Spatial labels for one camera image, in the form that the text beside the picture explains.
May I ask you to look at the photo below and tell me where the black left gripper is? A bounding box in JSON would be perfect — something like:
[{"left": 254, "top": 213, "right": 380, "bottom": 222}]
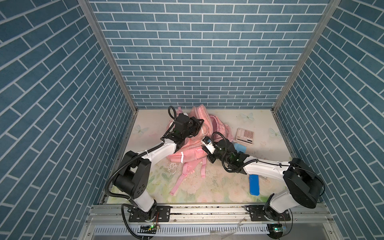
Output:
[{"left": 180, "top": 116, "right": 204, "bottom": 140}]

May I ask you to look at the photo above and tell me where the pink student backpack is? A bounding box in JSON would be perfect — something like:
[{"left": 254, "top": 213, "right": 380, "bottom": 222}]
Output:
[{"left": 167, "top": 105, "right": 234, "bottom": 196}]

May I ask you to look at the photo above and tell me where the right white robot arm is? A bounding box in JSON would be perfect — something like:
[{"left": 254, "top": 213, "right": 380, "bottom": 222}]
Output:
[{"left": 202, "top": 137, "right": 325, "bottom": 221}]

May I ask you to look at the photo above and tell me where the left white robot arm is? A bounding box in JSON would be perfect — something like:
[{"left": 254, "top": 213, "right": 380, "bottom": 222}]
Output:
[{"left": 105, "top": 114, "right": 204, "bottom": 222}]

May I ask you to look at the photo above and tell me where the blue electric pencil sharpener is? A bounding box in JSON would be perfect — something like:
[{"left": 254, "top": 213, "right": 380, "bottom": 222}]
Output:
[{"left": 234, "top": 143, "right": 247, "bottom": 154}]

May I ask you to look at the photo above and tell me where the pink desk calculator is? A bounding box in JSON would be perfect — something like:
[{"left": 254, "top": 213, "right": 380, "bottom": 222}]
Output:
[{"left": 235, "top": 128, "right": 255, "bottom": 145}]

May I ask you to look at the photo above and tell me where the blue pencil case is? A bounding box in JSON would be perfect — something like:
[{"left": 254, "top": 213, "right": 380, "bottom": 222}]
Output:
[{"left": 249, "top": 175, "right": 260, "bottom": 196}]

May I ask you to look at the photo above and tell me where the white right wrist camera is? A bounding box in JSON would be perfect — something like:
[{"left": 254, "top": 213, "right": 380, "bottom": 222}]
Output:
[{"left": 202, "top": 136, "right": 216, "bottom": 155}]

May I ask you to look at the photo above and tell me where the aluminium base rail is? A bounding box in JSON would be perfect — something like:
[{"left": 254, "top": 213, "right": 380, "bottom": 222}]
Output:
[{"left": 80, "top": 203, "right": 342, "bottom": 240}]

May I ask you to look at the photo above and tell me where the left black corrugated cable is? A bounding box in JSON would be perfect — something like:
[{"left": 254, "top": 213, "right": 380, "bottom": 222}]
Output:
[{"left": 104, "top": 105, "right": 178, "bottom": 240}]

